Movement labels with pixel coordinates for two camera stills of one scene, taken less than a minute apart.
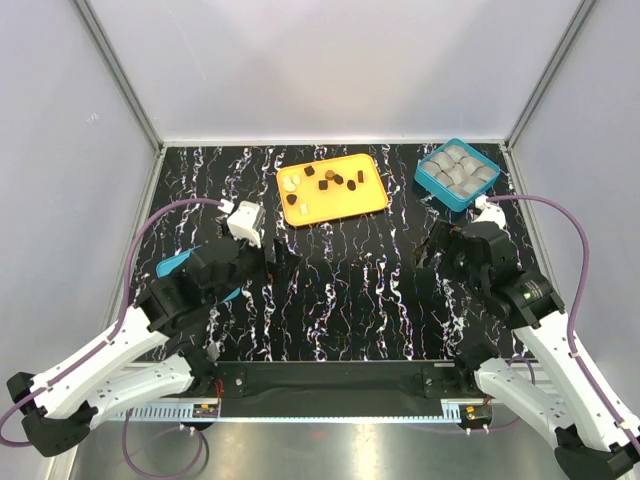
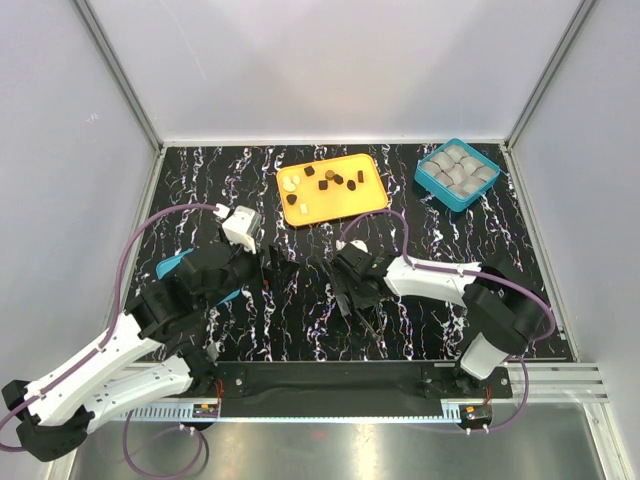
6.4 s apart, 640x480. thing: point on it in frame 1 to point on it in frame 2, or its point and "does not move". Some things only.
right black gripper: (444, 235) to (344, 284)
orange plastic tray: (330, 189) does not move
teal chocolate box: (455, 173) does not move
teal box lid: (179, 262) does not move
